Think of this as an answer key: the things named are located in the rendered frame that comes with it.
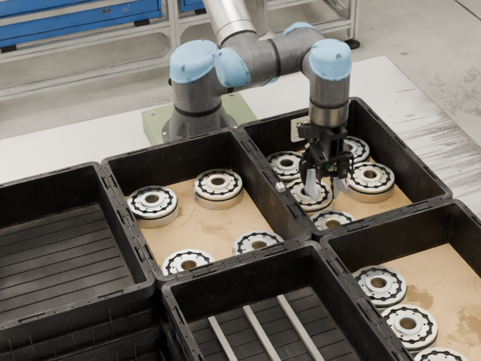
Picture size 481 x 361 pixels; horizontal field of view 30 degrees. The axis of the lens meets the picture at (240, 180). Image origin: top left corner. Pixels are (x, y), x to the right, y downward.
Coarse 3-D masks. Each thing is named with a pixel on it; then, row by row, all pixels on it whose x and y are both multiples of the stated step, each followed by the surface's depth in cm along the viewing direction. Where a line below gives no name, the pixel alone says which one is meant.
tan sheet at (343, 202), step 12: (324, 180) 193; (396, 192) 189; (336, 204) 186; (348, 204) 186; (360, 204) 186; (372, 204) 186; (384, 204) 186; (396, 204) 186; (408, 204) 186; (360, 216) 183
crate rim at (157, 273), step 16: (224, 128) 192; (160, 144) 188; (176, 144) 188; (240, 144) 187; (112, 160) 184; (256, 160) 182; (112, 176) 179; (128, 208) 171; (288, 208) 172; (304, 224) 166; (144, 240) 164; (288, 240) 162; (304, 240) 162; (240, 256) 159; (160, 272) 157; (192, 272) 157; (160, 288) 156
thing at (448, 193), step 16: (288, 112) 196; (304, 112) 196; (368, 112) 195; (240, 128) 192; (384, 128) 190; (400, 144) 185; (416, 160) 181; (272, 176) 178; (432, 176) 178; (288, 192) 174; (448, 192) 172; (400, 208) 169; (352, 224) 166
